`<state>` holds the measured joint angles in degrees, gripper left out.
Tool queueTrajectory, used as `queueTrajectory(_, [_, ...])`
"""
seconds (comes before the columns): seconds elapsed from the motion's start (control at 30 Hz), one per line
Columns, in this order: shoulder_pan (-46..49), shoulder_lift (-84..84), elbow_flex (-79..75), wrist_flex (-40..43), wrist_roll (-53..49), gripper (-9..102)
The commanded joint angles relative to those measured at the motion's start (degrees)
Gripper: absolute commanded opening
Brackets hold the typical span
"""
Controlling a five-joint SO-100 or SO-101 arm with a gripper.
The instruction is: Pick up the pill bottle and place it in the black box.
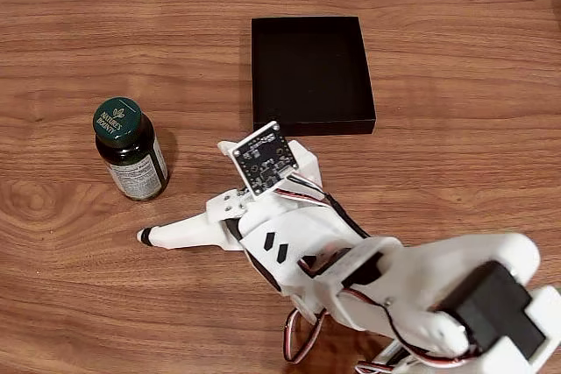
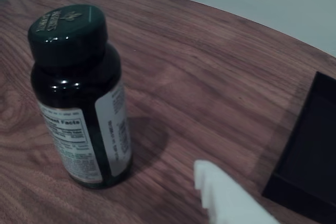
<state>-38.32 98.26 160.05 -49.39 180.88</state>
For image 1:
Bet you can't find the black camera cable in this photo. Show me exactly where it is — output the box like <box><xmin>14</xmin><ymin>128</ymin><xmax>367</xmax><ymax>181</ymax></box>
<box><xmin>287</xmin><ymin>174</ymin><xmax>372</xmax><ymax>242</ymax></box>

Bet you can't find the black camera board white mount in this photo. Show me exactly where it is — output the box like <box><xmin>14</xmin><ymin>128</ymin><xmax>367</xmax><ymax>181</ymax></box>
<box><xmin>227</xmin><ymin>120</ymin><xmax>300</xmax><ymax>200</ymax></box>

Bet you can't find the black shallow open box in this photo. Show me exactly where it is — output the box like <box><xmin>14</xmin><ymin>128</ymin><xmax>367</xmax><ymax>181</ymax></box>
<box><xmin>251</xmin><ymin>16</ymin><xmax>378</xmax><ymax>138</ymax></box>

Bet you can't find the green pill bottle white label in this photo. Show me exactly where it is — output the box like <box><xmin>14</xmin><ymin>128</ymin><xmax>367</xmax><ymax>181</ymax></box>
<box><xmin>91</xmin><ymin>96</ymin><xmax>170</xmax><ymax>203</ymax></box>

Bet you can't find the red white black servo cable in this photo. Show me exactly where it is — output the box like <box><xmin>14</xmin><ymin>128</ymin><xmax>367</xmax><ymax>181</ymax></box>
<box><xmin>273</xmin><ymin>187</ymin><xmax>335</xmax><ymax>209</ymax></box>
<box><xmin>280</xmin><ymin>307</ymin><xmax>329</xmax><ymax>365</ymax></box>

